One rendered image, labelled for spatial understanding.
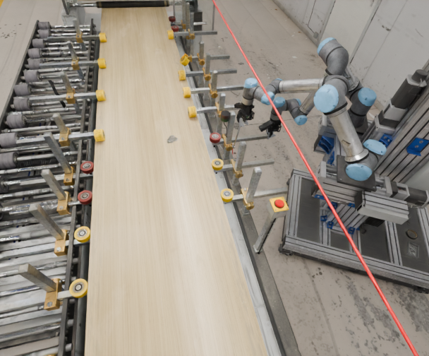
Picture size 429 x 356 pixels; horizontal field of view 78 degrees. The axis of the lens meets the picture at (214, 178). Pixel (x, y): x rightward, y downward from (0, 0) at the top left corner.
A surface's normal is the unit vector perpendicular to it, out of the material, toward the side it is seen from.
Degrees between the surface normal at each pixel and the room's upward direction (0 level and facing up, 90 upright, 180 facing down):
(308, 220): 0
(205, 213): 0
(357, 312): 0
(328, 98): 85
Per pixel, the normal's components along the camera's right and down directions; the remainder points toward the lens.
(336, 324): 0.07, -0.61
